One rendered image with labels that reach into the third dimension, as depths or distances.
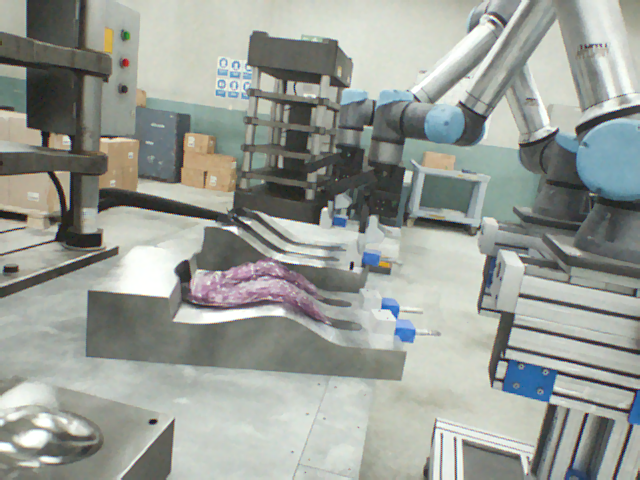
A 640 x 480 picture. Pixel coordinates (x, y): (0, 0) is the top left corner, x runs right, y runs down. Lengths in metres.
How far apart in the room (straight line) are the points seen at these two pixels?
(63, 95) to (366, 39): 6.52
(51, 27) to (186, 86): 6.97
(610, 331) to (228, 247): 0.79
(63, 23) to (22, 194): 3.51
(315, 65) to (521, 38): 4.11
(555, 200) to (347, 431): 0.96
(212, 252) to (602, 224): 0.80
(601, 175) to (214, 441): 0.66
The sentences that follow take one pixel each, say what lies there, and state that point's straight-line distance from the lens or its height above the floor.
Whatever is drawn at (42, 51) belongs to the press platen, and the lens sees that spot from 1.33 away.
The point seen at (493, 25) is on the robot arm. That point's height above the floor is 1.49.
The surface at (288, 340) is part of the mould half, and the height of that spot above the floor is 0.86.
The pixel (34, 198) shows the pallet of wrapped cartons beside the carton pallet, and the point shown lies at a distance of 4.91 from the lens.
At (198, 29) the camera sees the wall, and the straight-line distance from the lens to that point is 8.54.
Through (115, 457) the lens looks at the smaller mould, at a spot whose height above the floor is 0.87.
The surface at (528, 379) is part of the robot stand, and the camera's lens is 1.07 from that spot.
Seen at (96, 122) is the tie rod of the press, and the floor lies 1.12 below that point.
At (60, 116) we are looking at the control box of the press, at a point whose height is 1.12.
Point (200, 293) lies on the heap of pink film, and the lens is 0.85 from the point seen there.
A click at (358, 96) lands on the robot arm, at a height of 1.28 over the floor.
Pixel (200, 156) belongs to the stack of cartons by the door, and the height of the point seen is 0.50.
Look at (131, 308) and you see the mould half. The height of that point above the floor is 0.89.
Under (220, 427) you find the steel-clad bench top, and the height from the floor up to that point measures 0.80.
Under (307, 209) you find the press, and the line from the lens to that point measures 5.11.
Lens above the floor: 1.18
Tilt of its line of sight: 13 degrees down
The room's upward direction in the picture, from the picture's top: 8 degrees clockwise
